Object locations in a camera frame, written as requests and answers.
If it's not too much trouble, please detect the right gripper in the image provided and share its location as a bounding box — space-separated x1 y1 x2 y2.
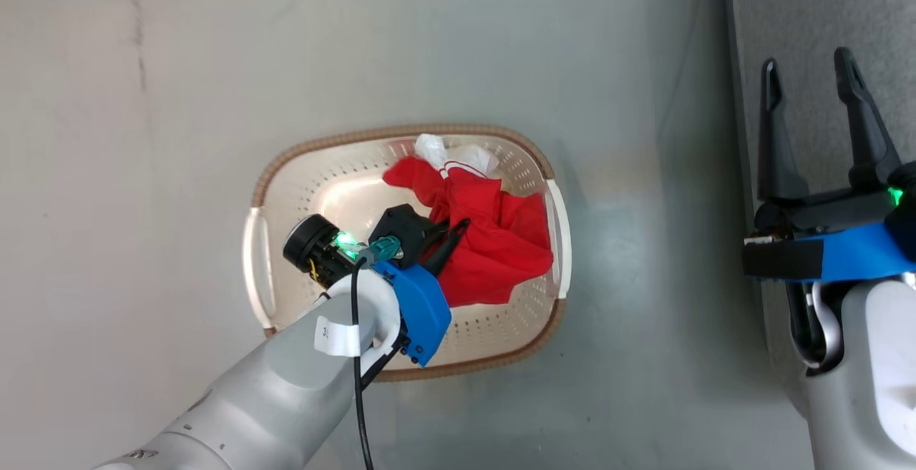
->
751 46 916 240

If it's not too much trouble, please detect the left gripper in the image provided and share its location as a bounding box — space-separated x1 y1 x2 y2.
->
282 214 472 379

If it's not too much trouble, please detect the red and white garment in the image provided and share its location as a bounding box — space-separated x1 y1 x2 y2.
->
382 133 556 308

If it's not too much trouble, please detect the cream perforated laundry basket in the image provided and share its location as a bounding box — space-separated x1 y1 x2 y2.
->
241 123 573 383

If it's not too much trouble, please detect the teal cable connector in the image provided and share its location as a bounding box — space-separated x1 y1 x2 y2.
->
355 235 402 268

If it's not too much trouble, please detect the blue left camera mount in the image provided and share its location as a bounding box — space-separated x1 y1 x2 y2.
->
371 260 454 369

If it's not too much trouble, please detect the blue black right camera mount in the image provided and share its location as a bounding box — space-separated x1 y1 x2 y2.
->
741 220 916 283

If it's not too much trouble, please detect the white cable label tag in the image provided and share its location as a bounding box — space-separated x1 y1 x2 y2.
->
313 315 363 358

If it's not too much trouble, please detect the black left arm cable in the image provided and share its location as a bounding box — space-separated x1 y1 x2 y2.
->
349 255 378 470

